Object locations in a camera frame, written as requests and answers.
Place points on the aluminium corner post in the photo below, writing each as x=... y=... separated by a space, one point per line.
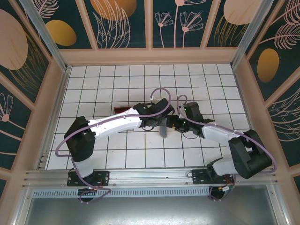
x=45 y=35
x=251 y=35

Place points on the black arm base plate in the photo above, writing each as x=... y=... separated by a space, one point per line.
x=199 y=178
x=104 y=179

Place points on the red VIP card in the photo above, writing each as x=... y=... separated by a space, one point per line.
x=122 y=109

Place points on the small green circuit board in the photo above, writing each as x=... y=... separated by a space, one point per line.
x=228 y=188

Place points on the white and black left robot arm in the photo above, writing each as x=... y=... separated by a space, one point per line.
x=112 y=126

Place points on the blue plastic card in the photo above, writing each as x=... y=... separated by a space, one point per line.
x=163 y=131

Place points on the long aluminium base rail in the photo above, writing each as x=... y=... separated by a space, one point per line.
x=150 y=178

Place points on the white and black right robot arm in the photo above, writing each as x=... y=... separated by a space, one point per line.
x=215 y=133

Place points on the grey metal sheet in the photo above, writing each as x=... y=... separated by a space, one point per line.
x=150 y=211

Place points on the grey tray box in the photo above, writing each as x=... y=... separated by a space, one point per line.
x=164 y=137

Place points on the aluminium side rail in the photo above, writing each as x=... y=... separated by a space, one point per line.
x=54 y=117

